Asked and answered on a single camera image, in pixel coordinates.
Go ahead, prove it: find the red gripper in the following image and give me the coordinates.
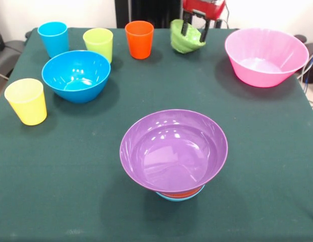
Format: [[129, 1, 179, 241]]
[[180, 0, 226, 43]]

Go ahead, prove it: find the small green plastic bowl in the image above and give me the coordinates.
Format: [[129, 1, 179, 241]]
[[170, 19, 206, 54]]

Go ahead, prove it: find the purple plastic bowl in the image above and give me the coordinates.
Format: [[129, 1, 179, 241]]
[[119, 108, 229, 194]]

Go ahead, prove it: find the orange plastic bowl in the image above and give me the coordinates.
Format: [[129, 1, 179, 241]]
[[161, 188, 202, 198]]

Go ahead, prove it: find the small blue plastic bowl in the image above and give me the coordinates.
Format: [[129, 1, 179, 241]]
[[155, 185, 206, 202]]

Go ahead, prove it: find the orange plastic cup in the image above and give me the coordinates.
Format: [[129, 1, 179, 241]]
[[124, 20, 155, 60]]

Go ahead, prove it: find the large pink plastic bowl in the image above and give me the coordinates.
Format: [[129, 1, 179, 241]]
[[224, 28, 310, 88]]

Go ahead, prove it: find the lime green plastic cup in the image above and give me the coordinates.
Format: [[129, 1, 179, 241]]
[[82, 27, 114, 64]]

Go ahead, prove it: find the large blue plastic bowl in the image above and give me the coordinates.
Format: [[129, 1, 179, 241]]
[[41, 50, 111, 104]]

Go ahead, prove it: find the blue plastic cup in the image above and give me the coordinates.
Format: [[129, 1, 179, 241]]
[[37, 21, 70, 58]]

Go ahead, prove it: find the dark green tablecloth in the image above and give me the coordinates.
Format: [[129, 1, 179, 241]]
[[0, 27, 313, 242]]

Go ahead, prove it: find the yellow plastic cup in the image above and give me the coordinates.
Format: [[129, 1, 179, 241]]
[[4, 78, 48, 126]]

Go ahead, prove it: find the black chair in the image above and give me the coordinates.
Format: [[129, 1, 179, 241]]
[[0, 17, 30, 79]]

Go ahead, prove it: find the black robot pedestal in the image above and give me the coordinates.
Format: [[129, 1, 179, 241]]
[[115, 0, 184, 29]]

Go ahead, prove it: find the blue cable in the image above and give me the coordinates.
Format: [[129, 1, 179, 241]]
[[302, 50, 313, 84]]

